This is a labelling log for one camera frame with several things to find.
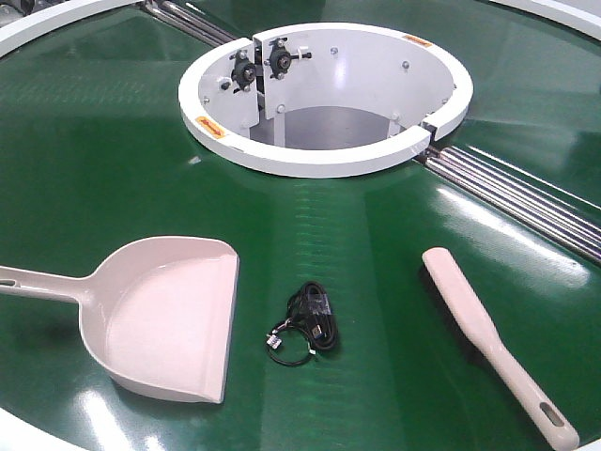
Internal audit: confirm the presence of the black cable bundle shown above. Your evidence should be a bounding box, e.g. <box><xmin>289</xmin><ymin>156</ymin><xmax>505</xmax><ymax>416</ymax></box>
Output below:
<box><xmin>265</xmin><ymin>280</ymin><xmax>340</xmax><ymax>368</ymax></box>

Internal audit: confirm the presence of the pink hand brush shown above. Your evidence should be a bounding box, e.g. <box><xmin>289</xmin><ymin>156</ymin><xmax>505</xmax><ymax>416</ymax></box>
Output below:
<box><xmin>422</xmin><ymin>247</ymin><xmax>579</xmax><ymax>450</ymax></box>

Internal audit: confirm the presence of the pink plastic dustpan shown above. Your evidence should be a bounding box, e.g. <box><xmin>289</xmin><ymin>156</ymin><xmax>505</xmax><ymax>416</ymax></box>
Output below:
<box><xmin>1</xmin><ymin>236</ymin><xmax>239</xmax><ymax>404</ymax></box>

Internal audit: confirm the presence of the white outer conveyor rim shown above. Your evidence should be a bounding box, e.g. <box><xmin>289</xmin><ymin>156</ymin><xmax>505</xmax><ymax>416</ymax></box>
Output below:
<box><xmin>1</xmin><ymin>0</ymin><xmax>600</xmax><ymax>56</ymax></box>

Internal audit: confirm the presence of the steel roller strip rear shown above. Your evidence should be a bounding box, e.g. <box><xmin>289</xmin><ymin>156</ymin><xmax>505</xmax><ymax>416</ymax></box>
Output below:
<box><xmin>138</xmin><ymin>1</ymin><xmax>238</xmax><ymax>47</ymax></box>

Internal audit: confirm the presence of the steel roller strip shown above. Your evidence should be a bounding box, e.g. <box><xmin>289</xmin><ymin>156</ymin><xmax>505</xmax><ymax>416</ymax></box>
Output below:
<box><xmin>138</xmin><ymin>1</ymin><xmax>238</xmax><ymax>47</ymax></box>
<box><xmin>415</xmin><ymin>146</ymin><xmax>600</xmax><ymax>265</ymax></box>

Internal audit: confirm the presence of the steel roller strip right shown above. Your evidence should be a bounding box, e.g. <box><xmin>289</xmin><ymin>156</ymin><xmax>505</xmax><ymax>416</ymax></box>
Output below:
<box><xmin>415</xmin><ymin>146</ymin><xmax>600</xmax><ymax>265</ymax></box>

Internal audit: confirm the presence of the white inner conveyor ring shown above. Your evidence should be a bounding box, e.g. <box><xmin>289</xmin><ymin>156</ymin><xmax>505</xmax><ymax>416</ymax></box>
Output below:
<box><xmin>177</xmin><ymin>21</ymin><xmax>474</xmax><ymax>179</ymax></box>

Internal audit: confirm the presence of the black left bearing mount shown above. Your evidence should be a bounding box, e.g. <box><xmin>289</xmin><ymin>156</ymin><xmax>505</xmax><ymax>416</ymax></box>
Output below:
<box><xmin>231</xmin><ymin>50</ymin><xmax>256</xmax><ymax>94</ymax></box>

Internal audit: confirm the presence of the black bearing mount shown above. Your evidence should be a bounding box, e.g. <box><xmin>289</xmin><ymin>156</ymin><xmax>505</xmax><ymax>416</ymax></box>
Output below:
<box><xmin>231</xmin><ymin>50</ymin><xmax>256</xmax><ymax>94</ymax></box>
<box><xmin>264</xmin><ymin>38</ymin><xmax>313</xmax><ymax>80</ymax></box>

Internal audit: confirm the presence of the black right bearing mount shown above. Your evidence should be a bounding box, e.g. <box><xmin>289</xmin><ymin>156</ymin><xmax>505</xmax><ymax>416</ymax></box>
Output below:
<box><xmin>264</xmin><ymin>38</ymin><xmax>313</xmax><ymax>80</ymax></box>

